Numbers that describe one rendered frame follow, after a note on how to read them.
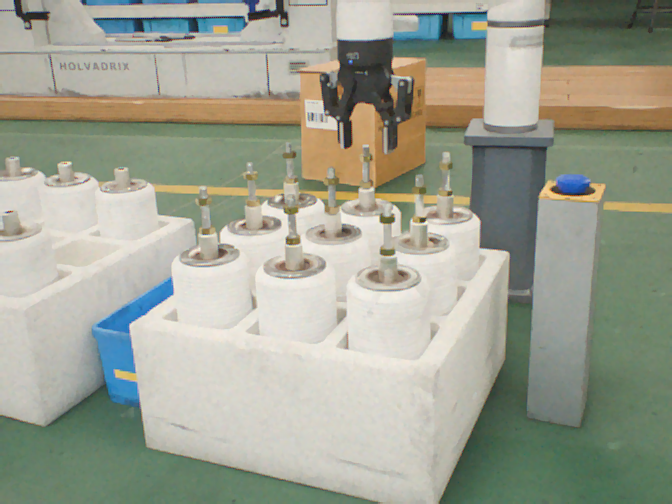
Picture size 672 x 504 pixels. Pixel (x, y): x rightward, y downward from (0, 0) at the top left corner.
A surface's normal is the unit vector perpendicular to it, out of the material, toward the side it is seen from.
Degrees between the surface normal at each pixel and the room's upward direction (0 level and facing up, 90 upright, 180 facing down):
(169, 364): 90
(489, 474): 0
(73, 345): 90
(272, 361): 90
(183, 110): 90
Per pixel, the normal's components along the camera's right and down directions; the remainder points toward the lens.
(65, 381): 0.91, 0.12
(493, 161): -0.25, 0.36
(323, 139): -0.54, 0.30
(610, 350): -0.04, -0.93
